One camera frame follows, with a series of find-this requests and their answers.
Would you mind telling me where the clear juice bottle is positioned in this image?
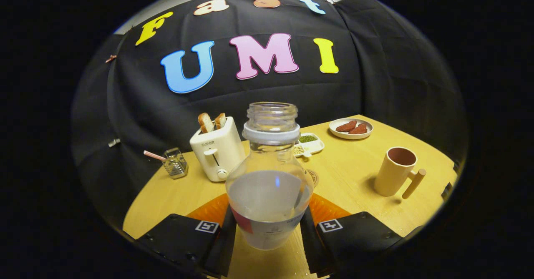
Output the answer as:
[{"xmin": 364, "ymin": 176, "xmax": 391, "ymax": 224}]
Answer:
[{"xmin": 226, "ymin": 102, "xmax": 314, "ymax": 251}]

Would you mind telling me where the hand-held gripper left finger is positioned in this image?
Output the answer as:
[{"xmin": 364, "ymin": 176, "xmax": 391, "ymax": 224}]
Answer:
[{"xmin": 136, "ymin": 194, "xmax": 237, "ymax": 278}]

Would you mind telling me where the white toaster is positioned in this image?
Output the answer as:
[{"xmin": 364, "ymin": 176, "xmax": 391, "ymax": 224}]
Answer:
[{"xmin": 190, "ymin": 117, "xmax": 246, "ymax": 182}]

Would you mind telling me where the wooden table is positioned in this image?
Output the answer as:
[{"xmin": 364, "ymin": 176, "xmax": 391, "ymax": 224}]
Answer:
[{"xmin": 123, "ymin": 114, "xmax": 458, "ymax": 279}]

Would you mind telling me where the beige cup with wooden handle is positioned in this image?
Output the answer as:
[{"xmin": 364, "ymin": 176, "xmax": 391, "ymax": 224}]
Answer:
[{"xmin": 374, "ymin": 147, "xmax": 427, "ymax": 199}]

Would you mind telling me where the small glass jar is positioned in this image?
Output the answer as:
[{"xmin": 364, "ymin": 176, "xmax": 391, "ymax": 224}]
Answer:
[{"xmin": 162, "ymin": 148, "xmax": 189, "ymax": 179}]

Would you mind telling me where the white round plate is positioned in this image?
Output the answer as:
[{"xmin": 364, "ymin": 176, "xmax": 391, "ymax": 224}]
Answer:
[{"xmin": 329, "ymin": 118, "xmax": 374, "ymax": 140}]

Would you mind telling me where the white divided condiment dish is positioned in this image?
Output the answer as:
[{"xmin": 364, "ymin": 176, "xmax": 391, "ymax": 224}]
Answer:
[{"xmin": 293, "ymin": 133, "xmax": 325, "ymax": 158}]

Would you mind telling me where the black backdrop cloth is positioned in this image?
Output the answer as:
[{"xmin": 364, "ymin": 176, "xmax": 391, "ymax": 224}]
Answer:
[{"xmin": 71, "ymin": 0, "xmax": 467, "ymax": 229}]

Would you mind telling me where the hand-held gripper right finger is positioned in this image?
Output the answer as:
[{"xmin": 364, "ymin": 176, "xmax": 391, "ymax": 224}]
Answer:
[{"xmin": 300, "ymin": 194, "xmax": 404, "ymax": 278}]

